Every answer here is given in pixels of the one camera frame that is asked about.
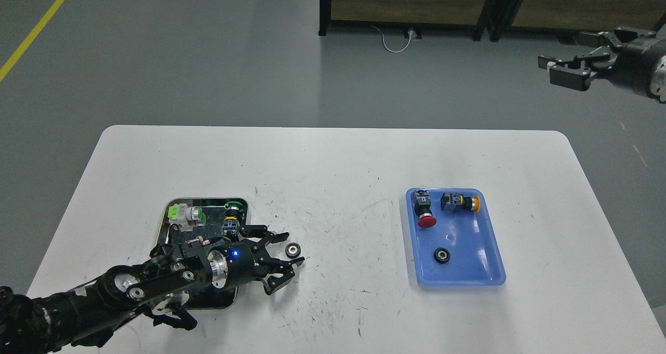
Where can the blue plastic tray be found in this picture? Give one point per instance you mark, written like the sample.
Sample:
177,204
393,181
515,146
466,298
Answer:
476,260

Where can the green push button switch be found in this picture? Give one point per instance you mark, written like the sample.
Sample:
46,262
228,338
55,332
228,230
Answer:
184,215

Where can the silver metal tray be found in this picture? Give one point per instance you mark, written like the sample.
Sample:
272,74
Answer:
212,298

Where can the black framed wooden cabinet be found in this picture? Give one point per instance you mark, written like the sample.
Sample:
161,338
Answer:
495,16

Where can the red mushroom push button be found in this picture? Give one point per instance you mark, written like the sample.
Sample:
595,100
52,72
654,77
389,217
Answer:
422,209

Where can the black gear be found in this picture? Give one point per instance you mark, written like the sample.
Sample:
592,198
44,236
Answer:
293,250
442,255

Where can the green button blue block switch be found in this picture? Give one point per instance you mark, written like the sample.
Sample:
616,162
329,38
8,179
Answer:
234,213

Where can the yellow push button switch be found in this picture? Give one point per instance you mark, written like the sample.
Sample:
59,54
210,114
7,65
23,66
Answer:
454,202

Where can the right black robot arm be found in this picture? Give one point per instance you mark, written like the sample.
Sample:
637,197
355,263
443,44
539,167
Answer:
631,59

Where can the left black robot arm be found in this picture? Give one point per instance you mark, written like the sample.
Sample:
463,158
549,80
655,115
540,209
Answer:
159,288

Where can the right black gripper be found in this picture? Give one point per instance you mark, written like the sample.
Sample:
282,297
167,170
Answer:
638,68

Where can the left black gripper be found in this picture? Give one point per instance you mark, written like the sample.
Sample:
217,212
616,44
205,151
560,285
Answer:
248,260

